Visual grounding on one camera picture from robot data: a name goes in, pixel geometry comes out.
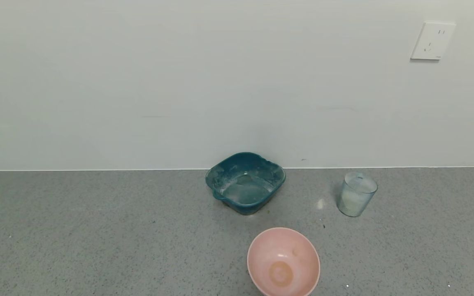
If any fine pale powder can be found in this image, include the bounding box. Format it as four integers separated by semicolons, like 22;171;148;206
341;190;368;215

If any clear ribbed plastic cup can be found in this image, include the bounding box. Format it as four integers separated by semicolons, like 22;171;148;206
337;172;378;217

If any pink bowl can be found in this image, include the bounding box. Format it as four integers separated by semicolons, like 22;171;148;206
247;227;321;296

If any teal plastic basin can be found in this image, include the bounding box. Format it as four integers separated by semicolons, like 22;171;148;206
205;152;286;215

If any white wall socket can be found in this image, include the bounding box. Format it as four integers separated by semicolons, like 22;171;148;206
410;22;456;61

